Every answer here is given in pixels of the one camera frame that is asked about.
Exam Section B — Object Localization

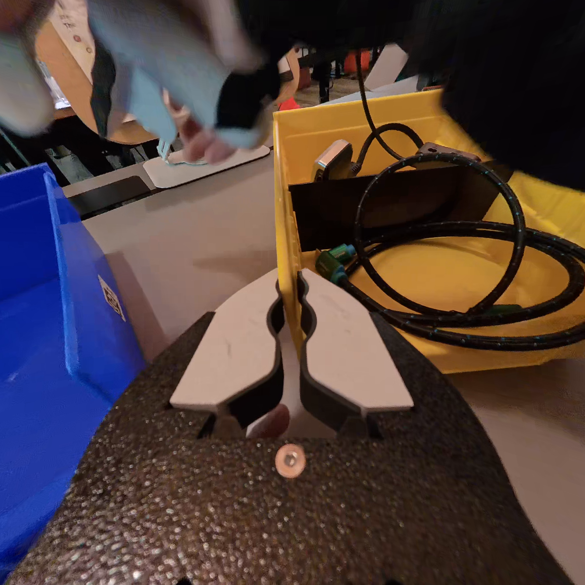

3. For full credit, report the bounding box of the grey board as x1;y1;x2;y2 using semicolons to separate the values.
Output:
365;42;409;90

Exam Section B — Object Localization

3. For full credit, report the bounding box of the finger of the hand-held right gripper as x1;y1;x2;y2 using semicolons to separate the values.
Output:
0;32;58;136
87;0;263;139

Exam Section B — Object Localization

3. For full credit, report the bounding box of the grey adapter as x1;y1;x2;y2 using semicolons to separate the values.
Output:
415;141;483;163

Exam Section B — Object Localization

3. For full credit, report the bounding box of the grey desk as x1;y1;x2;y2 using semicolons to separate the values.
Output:
64;151;585;585

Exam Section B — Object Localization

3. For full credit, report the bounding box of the person's right forearm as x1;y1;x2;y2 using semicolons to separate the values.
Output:
235;0;585;193

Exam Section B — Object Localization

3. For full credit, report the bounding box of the thin black cable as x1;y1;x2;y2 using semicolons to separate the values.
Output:
353;48;428;176

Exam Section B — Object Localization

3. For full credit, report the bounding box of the yellow bin with divider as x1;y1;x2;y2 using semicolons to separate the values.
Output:
273;89;585;374

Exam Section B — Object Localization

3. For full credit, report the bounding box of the blue storage bin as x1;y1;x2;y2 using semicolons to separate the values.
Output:
0;162;148;569

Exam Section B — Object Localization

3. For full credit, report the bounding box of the orange bag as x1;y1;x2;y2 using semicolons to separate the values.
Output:
343;49;372;74

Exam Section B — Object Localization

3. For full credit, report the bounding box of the person's right hand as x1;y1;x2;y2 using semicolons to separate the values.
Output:
178;112;240;166

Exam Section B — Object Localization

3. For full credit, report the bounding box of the wooden document stand white base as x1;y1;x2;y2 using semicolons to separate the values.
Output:
34;0;271;189

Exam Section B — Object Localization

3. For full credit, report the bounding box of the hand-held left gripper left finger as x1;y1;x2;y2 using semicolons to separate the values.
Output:
169;268;285;428

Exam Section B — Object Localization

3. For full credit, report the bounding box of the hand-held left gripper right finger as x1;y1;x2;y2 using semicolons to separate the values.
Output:
297;268;415;432

